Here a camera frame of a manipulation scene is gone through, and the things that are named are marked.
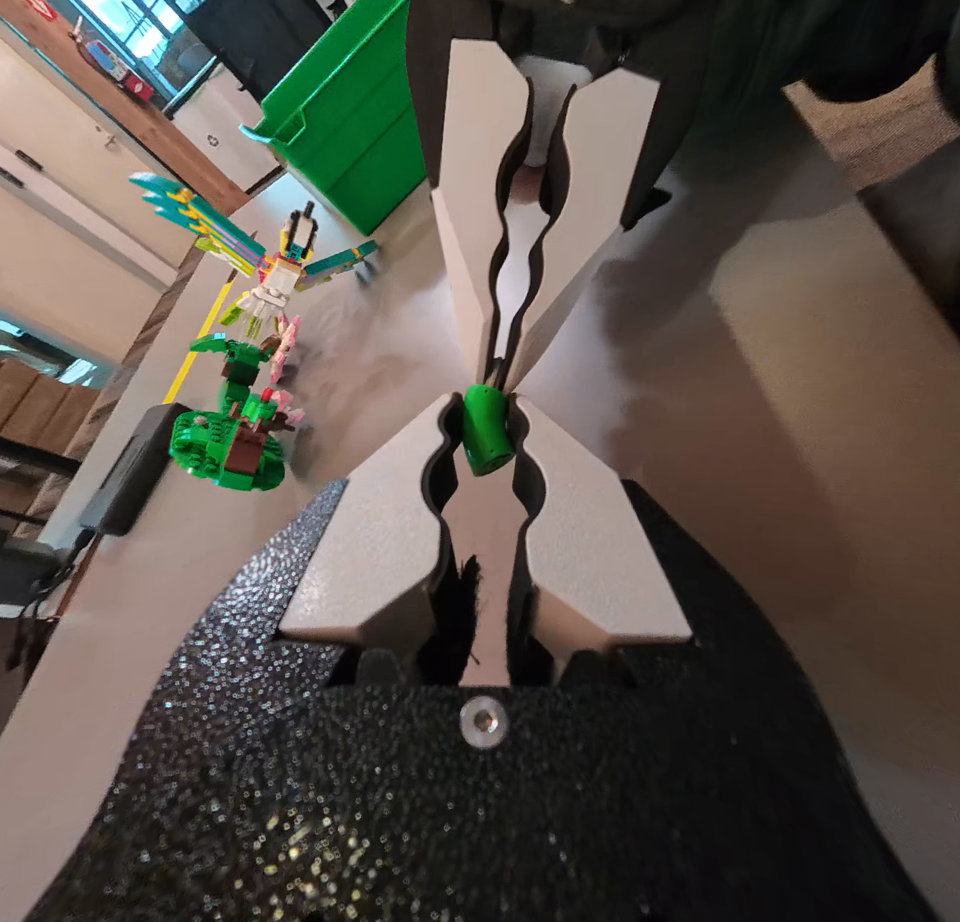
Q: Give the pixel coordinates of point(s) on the lego hummingbird flower model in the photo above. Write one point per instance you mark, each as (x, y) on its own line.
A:
(240, 442)

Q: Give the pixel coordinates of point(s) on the brown cardboard box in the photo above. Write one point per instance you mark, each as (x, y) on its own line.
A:
(37, 404)

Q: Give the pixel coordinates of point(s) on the green plastic bin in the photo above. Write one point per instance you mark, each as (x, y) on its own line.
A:
(352, 111)

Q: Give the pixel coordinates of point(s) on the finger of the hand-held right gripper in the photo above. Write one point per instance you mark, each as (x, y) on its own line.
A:
(600, 164)
(469, 186)

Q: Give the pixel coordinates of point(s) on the small red item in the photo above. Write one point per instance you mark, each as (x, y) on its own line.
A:
(139, 87)

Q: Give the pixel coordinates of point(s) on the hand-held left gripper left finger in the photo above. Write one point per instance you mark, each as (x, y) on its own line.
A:
(367, 554)

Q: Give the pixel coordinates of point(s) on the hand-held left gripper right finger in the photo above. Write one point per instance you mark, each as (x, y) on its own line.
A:
(600, 562)

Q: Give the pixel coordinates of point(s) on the green lego piece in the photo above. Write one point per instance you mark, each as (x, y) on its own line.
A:
(487, 430)

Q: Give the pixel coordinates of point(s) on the white drawer cabinet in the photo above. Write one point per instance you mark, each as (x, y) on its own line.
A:
(52, 156)

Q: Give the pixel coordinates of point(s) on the black power adapter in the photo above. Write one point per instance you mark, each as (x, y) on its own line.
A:
(127, 472)

